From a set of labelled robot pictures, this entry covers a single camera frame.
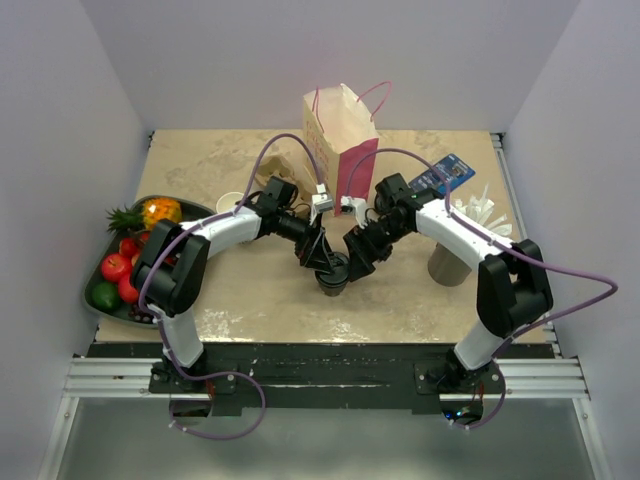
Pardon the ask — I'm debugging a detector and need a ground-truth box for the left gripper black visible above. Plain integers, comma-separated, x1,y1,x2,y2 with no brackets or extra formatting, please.
276,210,335,274

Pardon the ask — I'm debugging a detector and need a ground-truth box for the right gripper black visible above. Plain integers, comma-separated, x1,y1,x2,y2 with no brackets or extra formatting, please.
344,215,412,282

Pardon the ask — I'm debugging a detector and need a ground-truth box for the black coffee cup lid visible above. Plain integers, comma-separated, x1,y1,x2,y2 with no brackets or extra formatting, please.
315,252,349,296

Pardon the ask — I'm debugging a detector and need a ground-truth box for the cardboard cup carrier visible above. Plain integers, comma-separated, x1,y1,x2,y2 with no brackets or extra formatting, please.
252,155,298,191

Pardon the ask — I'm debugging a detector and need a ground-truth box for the dark paper coffee cup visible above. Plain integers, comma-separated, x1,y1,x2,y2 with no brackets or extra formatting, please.
319,283,346,297

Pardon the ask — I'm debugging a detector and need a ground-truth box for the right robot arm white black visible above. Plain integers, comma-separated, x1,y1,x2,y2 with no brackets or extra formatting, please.
340,174,553,393

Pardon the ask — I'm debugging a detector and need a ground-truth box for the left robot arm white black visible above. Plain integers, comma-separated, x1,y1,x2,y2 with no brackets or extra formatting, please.
130,177,349,392

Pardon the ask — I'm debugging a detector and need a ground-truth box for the grey straw holder cup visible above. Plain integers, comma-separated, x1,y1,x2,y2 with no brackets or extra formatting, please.
427,243,471,287

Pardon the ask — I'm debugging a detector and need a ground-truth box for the pink beige paper bag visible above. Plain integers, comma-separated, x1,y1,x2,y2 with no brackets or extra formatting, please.
303,81,392,216

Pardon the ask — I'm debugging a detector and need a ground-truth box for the blue razor package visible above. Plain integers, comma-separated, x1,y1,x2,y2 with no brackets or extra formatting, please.
409,153,476,194

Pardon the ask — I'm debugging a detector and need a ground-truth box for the dark green fruit tray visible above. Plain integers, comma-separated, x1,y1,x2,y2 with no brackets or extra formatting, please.
84,196,214,328

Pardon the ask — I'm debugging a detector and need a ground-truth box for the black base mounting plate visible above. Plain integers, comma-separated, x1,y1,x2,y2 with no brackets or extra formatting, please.
72,343,553,418

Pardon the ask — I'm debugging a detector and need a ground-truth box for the toy pineapple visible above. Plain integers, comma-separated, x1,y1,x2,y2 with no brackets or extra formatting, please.
107,196,183,233

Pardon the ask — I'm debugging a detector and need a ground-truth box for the dark red grapes bunch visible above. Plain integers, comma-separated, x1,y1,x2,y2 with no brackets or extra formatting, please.
128,304,154,324

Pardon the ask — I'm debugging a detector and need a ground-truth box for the red apple rear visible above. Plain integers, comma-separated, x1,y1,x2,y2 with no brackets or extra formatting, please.
119,237,139,258

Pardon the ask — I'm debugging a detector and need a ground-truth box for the red apple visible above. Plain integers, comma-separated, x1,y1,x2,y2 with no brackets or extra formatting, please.
100,253,132,283
119,237,139,258

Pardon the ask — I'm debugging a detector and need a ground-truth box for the red apple front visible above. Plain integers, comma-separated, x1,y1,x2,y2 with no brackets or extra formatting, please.
100,253,132,283

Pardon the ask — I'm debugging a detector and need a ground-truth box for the green lime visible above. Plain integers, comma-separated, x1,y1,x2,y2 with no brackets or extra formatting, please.
91,281,121,312

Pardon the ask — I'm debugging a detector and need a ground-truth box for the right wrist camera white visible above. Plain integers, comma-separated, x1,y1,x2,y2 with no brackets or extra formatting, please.
340,196,368,227

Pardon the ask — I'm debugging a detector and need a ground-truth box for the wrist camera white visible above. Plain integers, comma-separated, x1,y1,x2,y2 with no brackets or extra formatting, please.
309,183,335,224
340,196,368,227

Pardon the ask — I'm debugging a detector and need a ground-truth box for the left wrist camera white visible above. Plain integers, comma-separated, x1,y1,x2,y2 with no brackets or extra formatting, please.
309,183,335,224

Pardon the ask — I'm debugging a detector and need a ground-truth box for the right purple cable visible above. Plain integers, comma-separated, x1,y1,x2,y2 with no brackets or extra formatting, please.
344,147,619,361

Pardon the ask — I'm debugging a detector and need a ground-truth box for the purple cable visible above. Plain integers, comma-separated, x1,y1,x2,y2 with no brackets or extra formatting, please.
344,147,619,361
137,133,326,381

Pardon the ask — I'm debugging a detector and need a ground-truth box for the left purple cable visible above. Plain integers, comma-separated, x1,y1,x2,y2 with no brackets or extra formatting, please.
137,133,326,381

